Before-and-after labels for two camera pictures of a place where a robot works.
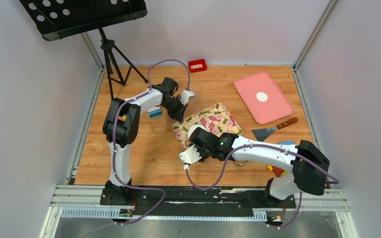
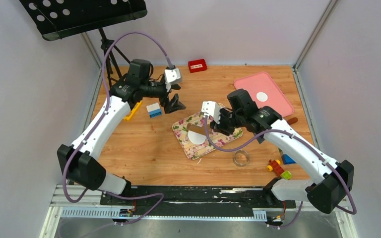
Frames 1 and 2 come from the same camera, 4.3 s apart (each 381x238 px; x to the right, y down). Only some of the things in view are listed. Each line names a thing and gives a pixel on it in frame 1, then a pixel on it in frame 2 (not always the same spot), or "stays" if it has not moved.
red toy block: x=197 y=65 stays
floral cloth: x=217 y=120 stays
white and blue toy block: x=155 y=112 stays
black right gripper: x=204 y=158 → x=219 y=127
